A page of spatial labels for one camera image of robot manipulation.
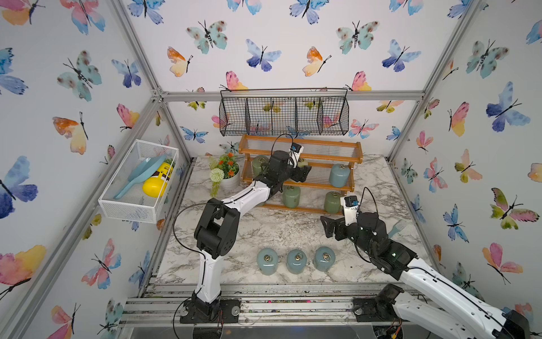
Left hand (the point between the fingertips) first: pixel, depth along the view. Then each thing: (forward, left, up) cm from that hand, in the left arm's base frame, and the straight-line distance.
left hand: (304, 160), depth 90 cm
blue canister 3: (-37, +5, -14) cm, 40 cm away
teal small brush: (-22, -40, -21) cm, 51 cm away
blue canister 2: (-37, +16, -14) cm, 43 cm away
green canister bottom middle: (-9, +6, -14) cm, 18 cm away
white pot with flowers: (+2, +35, -9) cm, 37 cm away
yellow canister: (-4, +1, +2) cm, 5 cm away
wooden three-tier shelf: (-6, -5, +8) cm, 11 cm away
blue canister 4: (-37, -5, -13) cm, 39 cm away
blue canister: (-8, -14, -1) cm, 16 cm away
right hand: (-25, -9, -2) cm, 26 cm away
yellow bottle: (-20, +51, +10) cm, 56 cm away
